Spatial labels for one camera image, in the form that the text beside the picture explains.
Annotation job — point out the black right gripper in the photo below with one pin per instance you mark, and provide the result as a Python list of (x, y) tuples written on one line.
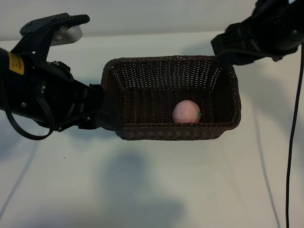
[(278, 28)]

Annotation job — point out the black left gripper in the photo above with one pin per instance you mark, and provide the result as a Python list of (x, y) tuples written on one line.
[(61, 95)]

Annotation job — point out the dark brown wicker basket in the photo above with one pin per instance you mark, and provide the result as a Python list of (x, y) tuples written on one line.
[(154, 83)]

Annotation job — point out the pink peach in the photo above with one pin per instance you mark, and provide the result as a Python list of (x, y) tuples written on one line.
[(185, 111)]

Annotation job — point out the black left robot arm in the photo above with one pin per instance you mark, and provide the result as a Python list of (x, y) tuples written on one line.
[(9, 90)]

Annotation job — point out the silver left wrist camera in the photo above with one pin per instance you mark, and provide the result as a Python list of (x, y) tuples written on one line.
[(71, 35)]

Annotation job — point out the black left camera bracket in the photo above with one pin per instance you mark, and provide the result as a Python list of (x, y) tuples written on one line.
[(42, 45)]

